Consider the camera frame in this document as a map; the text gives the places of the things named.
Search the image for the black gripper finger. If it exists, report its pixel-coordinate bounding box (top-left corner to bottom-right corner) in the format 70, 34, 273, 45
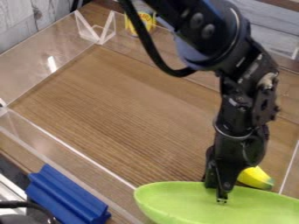
215, 161, 240, 204
201, 146, 217, 189

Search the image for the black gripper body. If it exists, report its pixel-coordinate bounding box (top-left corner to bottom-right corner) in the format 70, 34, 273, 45
212, 125, 269, 183

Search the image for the yellow toy banana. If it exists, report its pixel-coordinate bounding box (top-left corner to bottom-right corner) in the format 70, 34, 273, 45
237, 166, 275, 191

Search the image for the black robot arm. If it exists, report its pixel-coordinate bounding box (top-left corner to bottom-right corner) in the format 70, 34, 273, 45
144, 0, 279, 203

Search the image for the green plate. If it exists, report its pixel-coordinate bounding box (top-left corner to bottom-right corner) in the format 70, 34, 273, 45
134, 181, 299, 224

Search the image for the blue plastic block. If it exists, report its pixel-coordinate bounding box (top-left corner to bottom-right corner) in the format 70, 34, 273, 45
25, 164, 110, 224

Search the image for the yellow labelled tin can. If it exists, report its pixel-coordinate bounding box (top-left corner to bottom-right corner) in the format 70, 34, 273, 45
125, 10, 156, 37

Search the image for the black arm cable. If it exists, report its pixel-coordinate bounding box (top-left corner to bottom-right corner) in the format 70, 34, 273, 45
116, 0, 197, 78

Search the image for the clear acrylic corner bracket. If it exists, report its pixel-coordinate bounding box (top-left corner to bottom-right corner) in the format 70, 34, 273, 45
74, 10, 117, 46

